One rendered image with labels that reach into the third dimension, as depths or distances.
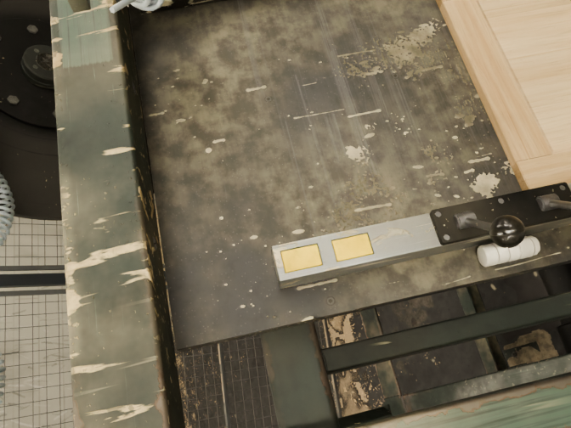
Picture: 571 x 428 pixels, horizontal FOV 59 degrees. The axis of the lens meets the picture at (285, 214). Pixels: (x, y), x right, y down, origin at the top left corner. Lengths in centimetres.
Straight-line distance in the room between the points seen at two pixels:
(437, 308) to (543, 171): 186
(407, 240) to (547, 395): 24
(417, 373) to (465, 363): 30
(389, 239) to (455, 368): 196
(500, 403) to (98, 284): 49
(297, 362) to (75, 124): 44
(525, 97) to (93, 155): 65
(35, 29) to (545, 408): 135
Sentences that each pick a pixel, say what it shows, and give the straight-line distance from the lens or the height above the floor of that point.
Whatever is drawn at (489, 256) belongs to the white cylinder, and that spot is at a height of 145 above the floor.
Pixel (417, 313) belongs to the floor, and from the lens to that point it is 271.
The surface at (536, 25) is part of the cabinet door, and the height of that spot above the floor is 125.
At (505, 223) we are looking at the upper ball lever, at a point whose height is 155.
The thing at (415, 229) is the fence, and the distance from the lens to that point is 70.
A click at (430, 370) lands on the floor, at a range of 271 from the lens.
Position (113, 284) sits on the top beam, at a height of 189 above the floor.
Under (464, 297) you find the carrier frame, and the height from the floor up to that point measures 18.
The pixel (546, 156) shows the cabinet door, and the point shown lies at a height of 132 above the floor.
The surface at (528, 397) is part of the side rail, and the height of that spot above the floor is 149.
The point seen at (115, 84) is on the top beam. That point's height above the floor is 187.
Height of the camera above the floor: 207
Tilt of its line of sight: 36 degrees down
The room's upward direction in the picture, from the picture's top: 87 degrees counter-clockwise
